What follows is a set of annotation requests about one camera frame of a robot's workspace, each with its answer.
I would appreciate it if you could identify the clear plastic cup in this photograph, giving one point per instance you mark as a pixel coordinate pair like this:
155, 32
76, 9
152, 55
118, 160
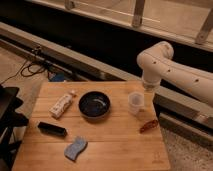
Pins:
136, 102

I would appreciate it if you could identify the red brown hair clip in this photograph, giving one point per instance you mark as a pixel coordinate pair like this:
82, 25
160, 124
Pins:
148, 125

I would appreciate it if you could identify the dark blue bowl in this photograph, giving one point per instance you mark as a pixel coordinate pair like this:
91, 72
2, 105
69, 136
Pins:
94, 104

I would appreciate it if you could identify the black chair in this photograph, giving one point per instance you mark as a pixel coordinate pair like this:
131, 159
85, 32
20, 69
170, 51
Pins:
9, 119

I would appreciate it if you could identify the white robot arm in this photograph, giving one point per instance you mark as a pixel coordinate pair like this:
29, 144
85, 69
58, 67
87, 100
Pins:
157, 64

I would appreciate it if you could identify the blue object on floor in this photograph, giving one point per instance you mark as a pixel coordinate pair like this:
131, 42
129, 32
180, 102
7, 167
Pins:
58, 78

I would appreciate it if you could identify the white toothpaste tube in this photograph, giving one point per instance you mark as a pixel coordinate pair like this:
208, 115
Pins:
62, 104

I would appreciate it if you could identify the blue sponge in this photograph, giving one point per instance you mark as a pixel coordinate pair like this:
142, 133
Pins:
75, 148

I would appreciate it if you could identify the black rectangular box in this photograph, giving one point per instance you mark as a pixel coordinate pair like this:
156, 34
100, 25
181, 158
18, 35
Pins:
52, 129

